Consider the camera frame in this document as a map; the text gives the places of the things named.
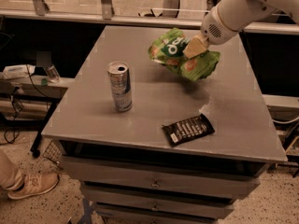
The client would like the grey drawer cabinet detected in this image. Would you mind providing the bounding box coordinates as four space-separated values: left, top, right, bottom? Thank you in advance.
43 26 286 224

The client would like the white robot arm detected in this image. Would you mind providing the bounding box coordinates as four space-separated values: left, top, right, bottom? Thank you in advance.
183 0 299 59

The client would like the black snack bar wrapper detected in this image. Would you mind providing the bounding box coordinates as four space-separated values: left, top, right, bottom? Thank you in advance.
162 113 215 147

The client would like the green rice chip bag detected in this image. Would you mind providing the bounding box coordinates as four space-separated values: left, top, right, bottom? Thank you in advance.
148 28 221 81

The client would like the wire mesh basket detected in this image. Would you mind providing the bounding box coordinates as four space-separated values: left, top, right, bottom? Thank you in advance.
43 141 62 166

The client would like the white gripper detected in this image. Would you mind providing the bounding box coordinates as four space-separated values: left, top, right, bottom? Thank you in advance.
183 6 238 59

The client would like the silver redbull can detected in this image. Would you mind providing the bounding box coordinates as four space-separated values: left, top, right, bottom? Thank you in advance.
107 61 132 112

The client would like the beige trouser leg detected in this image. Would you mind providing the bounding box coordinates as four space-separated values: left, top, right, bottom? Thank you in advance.
0 149 24 190

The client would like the tan sneaker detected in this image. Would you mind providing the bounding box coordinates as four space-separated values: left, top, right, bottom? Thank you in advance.
7 173 60 200

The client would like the black cable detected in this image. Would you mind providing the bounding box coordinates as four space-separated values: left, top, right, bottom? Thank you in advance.
3 64 48 146

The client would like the low side bench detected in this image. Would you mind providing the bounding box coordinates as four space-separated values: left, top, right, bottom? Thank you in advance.
0 75 74 158

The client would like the white tissue pack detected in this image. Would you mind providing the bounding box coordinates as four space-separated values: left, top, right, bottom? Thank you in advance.
1 64 36 80

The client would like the clear plastic water bottle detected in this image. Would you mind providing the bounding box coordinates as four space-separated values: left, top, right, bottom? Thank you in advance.
44 64 61 83

